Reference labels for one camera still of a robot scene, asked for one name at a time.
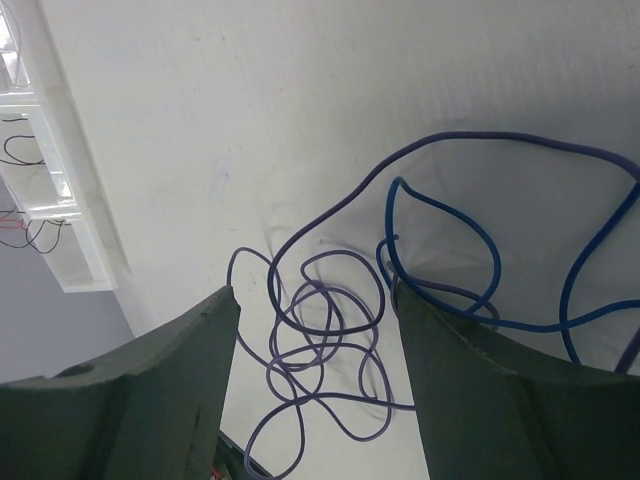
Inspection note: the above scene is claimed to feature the purple wire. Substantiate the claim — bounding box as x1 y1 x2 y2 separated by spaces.
227 130 640 480

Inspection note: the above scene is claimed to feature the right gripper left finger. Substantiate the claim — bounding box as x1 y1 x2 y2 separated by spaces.
1 286 240 479

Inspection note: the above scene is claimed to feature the black wire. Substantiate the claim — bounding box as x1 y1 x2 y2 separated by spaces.
0 117 46 167

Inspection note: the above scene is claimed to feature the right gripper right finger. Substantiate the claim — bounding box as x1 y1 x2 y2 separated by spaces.
395 285 639 479

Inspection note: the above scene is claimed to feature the white foam compartment tray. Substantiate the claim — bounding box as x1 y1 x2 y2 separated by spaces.
1 1 123 293

